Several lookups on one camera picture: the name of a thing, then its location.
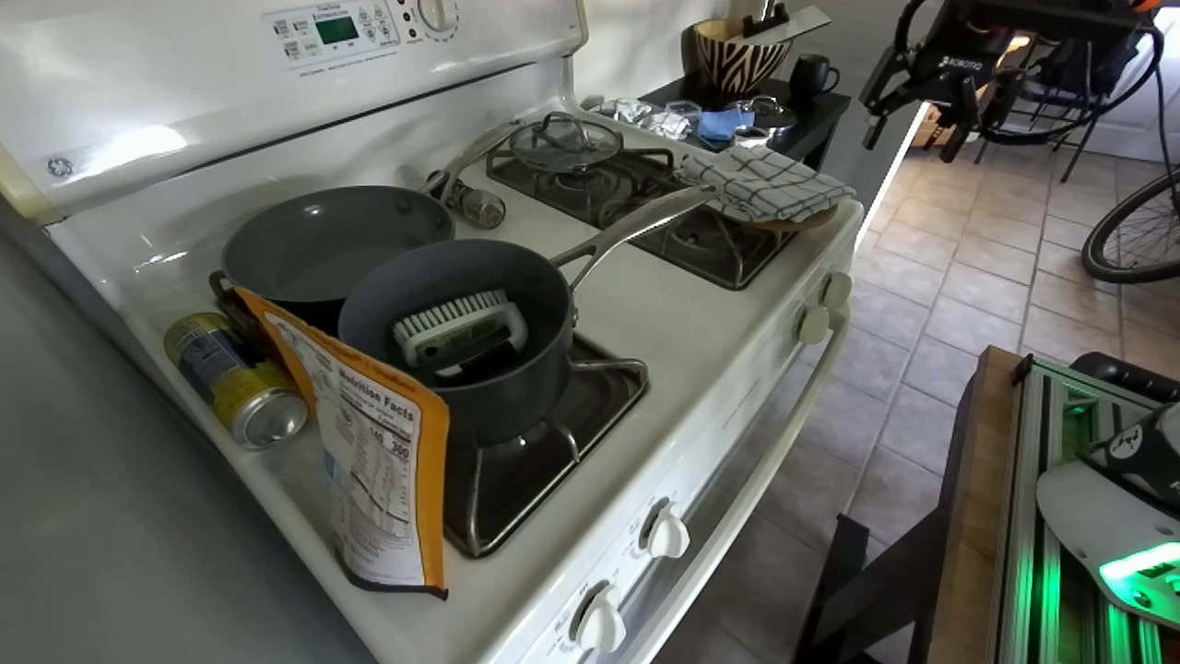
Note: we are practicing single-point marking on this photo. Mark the white gas stove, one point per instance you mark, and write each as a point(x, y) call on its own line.
point(687, 319)

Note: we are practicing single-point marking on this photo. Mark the white rounded device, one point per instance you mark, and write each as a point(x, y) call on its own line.
point(1091, 516)

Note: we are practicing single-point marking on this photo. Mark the white green scrub brush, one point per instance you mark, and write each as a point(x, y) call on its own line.
point(453, 326)

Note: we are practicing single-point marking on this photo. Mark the bicycle wheel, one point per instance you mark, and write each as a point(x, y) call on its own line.
point(1111, 232)

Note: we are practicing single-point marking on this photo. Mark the white stove knob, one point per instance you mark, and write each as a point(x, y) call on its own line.
point(812, 322)
point(597, 619)
point(666, 530)
point(833, 287)

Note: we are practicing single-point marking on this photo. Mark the orange dried mango bag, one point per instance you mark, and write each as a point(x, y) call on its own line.
point(369, 466)

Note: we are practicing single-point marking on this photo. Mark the black burner grate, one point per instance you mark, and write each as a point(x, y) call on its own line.
point(613, 369)
point(713, 259)
point(590, 189)

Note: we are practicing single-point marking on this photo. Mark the clear glass jar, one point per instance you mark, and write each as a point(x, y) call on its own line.
point(681, 119)

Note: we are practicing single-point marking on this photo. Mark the black metal chair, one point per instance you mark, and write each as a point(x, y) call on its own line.
point(1081, 152)

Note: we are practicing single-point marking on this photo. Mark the blue small object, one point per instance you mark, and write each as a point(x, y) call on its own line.
point(723, 128)

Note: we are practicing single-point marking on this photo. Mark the black stand legs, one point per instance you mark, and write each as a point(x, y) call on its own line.
point(861, 602)

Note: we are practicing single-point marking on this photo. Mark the black flat box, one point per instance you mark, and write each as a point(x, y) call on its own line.
point(1127, 372)

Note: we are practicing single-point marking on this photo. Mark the aluminium rail frame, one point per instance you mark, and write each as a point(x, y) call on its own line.
point(1046, 575)

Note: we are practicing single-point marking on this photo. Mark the light wooden box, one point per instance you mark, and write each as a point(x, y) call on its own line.
point(944, 135)

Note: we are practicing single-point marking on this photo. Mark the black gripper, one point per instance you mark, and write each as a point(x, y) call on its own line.
point(925, 78)

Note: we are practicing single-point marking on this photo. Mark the yellow blue drink can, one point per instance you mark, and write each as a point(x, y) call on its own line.
point(235, 382)

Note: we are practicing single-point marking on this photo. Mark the clear drinking glass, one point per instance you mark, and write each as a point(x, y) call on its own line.
point(772, 117)

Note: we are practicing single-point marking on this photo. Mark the zebra pattern bowl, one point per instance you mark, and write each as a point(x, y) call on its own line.
point(739, 59)

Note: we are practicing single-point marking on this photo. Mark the grey flat utensil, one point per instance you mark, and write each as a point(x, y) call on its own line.
point(798, 23)

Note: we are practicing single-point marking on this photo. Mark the grey frying pan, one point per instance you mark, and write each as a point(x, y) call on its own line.
point(318, 241)

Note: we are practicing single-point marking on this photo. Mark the brown wooden board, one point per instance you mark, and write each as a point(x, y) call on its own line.
point(978, 516)

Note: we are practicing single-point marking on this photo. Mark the crumpled silver foil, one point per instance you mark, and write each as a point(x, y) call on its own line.
point(613, 110)

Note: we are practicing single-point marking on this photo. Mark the black cap with logo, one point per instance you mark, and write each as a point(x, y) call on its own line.
point(1144, 456)

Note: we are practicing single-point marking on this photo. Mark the black mug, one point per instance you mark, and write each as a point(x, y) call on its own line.
point(812, 81)

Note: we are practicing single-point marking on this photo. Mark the white checked kitchen towel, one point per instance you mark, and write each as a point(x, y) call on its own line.
point(761, 184)

